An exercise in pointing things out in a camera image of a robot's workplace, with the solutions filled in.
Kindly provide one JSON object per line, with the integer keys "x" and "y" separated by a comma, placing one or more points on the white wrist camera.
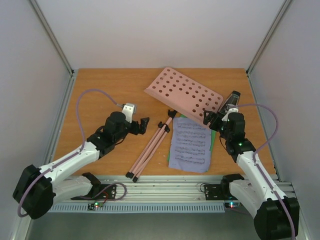
{"x": 129, "y": 109}
{"x": 230, "y": 109}

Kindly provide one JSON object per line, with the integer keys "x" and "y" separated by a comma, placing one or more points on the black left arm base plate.
{"x": 108, "y": 191}

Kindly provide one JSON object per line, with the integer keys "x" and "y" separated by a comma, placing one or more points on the pink music stand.
{"x": 170, "y": 93}

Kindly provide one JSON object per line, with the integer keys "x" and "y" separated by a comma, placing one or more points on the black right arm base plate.
{"x": 213, "y": 192}

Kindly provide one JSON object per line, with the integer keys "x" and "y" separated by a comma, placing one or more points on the green sheet music page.
{"x": 213, "y": 135}

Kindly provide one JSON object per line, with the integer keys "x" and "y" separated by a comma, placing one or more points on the black metronome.
{"x": 231, "y": 100}

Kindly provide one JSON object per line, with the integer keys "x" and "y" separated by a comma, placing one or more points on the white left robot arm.
{"x": 96, "y": 146}

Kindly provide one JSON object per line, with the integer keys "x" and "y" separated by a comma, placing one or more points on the white sheet music page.
{"x": 190, "y": 146}

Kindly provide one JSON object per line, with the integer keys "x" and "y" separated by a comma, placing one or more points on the controller board with leds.
{"x": 232, "y": 205}
{"x": 94, "y": 206}

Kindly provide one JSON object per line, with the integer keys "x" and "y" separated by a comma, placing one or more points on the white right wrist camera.
{"x": 230, "y": 109}

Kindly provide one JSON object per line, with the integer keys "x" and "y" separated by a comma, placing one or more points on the aluminium mounting rail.
{"x": 146, "y": 190}

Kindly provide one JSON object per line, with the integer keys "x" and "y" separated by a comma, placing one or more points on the right controller board with LEDs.
{"x": 232, "y": 205}

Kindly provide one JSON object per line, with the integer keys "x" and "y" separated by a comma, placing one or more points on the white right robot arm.
{"x": 275, "y": 215}

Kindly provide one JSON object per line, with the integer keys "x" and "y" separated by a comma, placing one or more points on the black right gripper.
{"x": 215, "y": 122}

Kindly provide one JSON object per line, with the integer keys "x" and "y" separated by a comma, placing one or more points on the left controller board with LEDs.
{"x": 94, "y": 206}

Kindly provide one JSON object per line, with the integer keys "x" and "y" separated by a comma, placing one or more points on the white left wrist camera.
{"x": 129, "y": 109}

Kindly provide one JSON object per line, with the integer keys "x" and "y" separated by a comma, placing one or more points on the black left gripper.
{"x": 142, "y": 130}

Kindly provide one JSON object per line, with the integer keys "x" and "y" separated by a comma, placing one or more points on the aluminium left corner post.
{"x": 47, "y": 28}

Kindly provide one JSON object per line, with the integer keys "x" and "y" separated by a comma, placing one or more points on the grey slotted cable duct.
{"x": 136, "y": 208}

